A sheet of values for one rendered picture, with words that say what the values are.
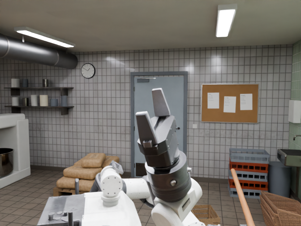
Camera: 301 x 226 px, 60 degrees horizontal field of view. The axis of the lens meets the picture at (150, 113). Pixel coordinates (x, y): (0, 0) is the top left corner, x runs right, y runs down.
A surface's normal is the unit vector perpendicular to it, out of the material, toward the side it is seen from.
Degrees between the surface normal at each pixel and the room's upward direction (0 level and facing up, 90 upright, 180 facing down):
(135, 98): 90
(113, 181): 90
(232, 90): 90
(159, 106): 112
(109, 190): 90
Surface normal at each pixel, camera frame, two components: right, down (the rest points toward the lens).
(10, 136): -0.22, 0.08
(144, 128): -0.26, 0.45
